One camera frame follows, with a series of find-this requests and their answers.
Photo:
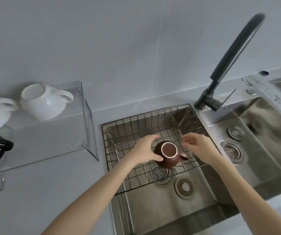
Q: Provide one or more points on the brown ceramic mug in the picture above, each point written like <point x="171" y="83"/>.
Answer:
<point x="169" y="156"/>

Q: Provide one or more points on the person's left hand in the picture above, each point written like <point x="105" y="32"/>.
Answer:
<point x="142" y="150"/>

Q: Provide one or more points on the perforated metal drain strainer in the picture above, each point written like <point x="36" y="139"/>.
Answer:
<point x="231" y="151"/>
<point x="159" y="172"/>

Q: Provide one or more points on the person's right hand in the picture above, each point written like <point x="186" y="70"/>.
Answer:
<point x="204" y="149"/>

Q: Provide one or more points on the clear acrylic shelf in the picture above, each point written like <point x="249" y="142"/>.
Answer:
<point x="57" y="134"/>

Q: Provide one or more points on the person's right fingers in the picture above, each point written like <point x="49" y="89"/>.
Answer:
<point x="190" y="139"/>

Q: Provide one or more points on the person's left forearm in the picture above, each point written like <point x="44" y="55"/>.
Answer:
<point x="94" y="195"/>

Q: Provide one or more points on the stainless steel double sink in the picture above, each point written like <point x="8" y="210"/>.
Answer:
<point x="179" y="212"/>

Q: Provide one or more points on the round metal sink plug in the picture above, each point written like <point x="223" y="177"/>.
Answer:
<point x="235" y="132"/>
<point x="185" y="186"/>

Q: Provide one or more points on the person's left thumb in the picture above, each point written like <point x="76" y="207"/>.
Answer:
<point x="158" y="158"/>

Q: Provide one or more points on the round metal deck hole cap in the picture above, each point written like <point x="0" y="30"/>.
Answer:
<point x="264" y="73"/>

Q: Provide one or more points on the black kitchen faucet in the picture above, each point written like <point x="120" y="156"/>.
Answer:
<point x="231" y="56"/>

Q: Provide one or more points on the person's right forearm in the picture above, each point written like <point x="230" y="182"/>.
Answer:
<point x="248" y="188"/>

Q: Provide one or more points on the round metal sink button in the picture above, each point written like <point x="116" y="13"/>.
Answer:
<point x="251" y="91"/>

